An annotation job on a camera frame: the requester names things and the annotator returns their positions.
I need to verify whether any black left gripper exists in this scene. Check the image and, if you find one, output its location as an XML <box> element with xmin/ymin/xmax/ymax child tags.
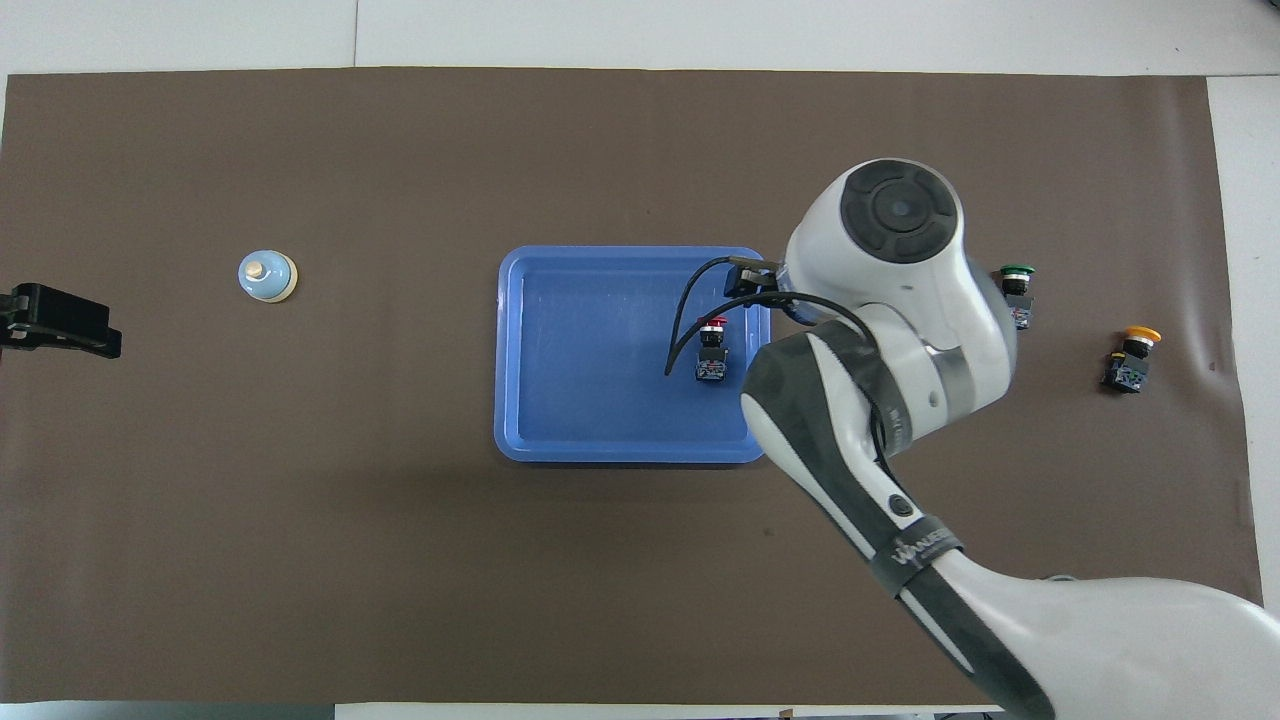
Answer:
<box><xmin>0</xmin><ymin>284</ymin><xmax>123</xmax><ymax>360</ymax></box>

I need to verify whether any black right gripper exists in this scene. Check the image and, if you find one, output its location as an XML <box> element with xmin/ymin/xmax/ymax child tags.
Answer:
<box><xmin>722</xmin><ymin>262</ymin><xmax>801</xmax><ymax>323</ymax></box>

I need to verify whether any red mushroom push button switch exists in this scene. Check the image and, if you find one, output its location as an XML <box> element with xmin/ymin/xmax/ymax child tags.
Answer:
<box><xmin>695</xmin><ymin>316</ymin><xmax>731</xmax><ymax>385</ymax></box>

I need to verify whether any green mushroom push button switch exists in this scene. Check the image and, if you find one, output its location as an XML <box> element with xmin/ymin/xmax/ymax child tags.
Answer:
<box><xmin>1000</xmin><ymin>264</ymin><xmax>1037</xmax><ymax>331</ymax></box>

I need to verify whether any yellow mushroom push button switch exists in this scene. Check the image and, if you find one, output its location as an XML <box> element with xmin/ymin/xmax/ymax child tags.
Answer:
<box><xmin>1102</xmin><ymin>326</ymin><xmax>1163</xmax><ymax>394</ymax></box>

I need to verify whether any blue plastic tray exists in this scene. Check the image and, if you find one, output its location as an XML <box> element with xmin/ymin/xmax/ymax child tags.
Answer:
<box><xmin>493</xmin><ymin>245</ymin><xmax>773</xmax><ymax>465</ymax></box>

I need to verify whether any light blue service bell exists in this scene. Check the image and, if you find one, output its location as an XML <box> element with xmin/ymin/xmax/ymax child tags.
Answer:
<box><xmin>237</xmin><ymin>248</ymin><xmax>299</xmax><ymax>304</ymax></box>

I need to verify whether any brown table mat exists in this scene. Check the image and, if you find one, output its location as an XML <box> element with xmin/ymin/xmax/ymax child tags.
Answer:
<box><xmin>0</xmin><ymin>66</ymin><xmax>1271</xmax><ymax>706</ymax></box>

